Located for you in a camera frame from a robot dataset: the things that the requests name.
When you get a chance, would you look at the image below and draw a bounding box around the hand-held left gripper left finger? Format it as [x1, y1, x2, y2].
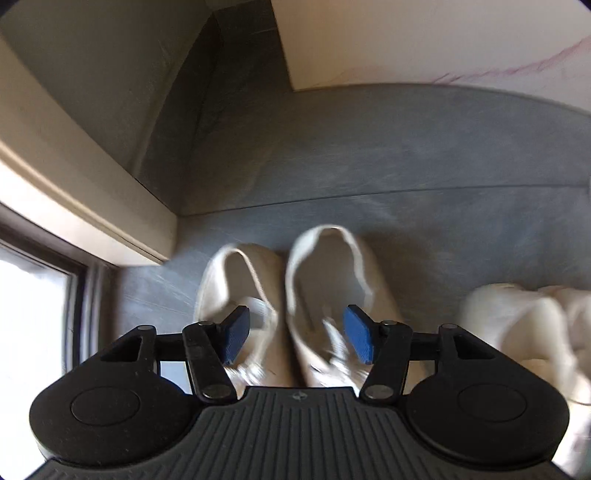
[99, 305, 251, 401]

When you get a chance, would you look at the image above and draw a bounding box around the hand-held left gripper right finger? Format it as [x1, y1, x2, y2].
[342, 304, 497, 402]

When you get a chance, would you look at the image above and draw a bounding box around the cream platform sneaker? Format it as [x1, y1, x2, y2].
[194, 244, 287, 388]
[284, 224, 430, 388]

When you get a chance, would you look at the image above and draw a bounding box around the sliding door frame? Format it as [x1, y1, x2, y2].
[0, 203, 118, 462]

